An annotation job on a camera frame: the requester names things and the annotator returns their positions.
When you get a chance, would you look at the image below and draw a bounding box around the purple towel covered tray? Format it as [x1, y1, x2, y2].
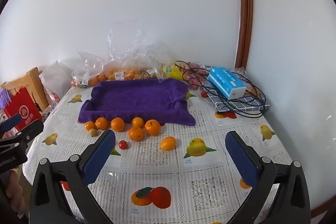
[78, 78, 196, 127]

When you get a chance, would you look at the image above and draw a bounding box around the white plastic bag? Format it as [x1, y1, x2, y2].
[39, 60, 75, 98]

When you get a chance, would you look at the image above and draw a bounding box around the wooden chair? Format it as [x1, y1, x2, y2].
[1, 67, 50, 115]

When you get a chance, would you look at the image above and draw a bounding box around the clear bag of red produce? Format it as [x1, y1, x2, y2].
[182, 62, 213, 90]

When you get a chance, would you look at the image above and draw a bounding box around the clear bag of golden berries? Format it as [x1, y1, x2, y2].
[136, 43, 164, 80]

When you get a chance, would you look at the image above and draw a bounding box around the clear bag of oranges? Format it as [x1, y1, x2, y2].
[71, 51, 108, 88]

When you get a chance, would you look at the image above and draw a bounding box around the red paper bag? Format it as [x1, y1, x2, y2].
[3, 87, 43, 131]

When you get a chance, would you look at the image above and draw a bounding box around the white bag with red print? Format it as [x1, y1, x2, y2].
[43, 88, 62, 109]

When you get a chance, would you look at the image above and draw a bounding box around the person's left hand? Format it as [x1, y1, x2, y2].
[5, 170, 26, 214]

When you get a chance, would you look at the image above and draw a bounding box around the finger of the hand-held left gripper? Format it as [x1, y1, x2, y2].
[0, 113, 22, 132]
[0, 119, 45, 150]

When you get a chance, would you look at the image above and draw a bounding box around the clear bag of kumquats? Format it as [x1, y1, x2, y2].
[104, 21, 143, 81]

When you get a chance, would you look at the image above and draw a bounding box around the brown wooden door frame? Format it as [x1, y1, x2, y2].
[235, 0, 254, 69]

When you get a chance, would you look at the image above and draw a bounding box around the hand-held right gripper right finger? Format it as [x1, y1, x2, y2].
[225, 131, 311, 224]

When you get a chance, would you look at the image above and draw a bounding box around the clear bag of yellow produce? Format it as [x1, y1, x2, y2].
[157, 61, 184, 81]

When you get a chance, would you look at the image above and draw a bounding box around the purple bag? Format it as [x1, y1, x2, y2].
[0, 89, 13, 110]

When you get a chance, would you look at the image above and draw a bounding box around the black cable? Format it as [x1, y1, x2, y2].
[175, 61, 267, 118]

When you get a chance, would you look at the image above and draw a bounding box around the small oblong mandarin orange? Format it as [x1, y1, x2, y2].
[160, 136, 177, 150]

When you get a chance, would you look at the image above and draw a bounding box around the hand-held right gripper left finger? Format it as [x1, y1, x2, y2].
[29, 130, 116, 224]

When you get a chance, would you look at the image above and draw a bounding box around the mango print tablecloth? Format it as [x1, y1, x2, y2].
[22, 82, 294, 224]

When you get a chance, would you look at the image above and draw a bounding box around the blue tissue box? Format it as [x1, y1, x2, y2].
[208, 67, 247, 100]

